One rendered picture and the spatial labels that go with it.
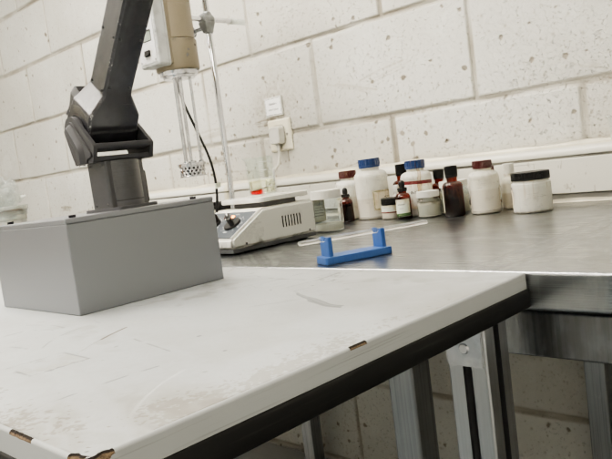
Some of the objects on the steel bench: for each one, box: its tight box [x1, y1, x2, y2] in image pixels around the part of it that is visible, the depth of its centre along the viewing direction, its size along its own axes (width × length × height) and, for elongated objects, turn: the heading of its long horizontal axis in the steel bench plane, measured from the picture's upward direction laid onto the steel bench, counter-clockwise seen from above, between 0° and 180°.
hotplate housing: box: [215, 197, 316, 254], centre depth 126 cm, size 22×13×8 cm
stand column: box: [202, 0, 235, 209], centre depth 172 cm, size 3×3×70 cm
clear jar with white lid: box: [310, 189, 345, 233], centre depth 134 cm, size 6×6×8 cm
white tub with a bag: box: [0, 177, 28, 226], centre depth 199 cm, size 14×14×21 cm
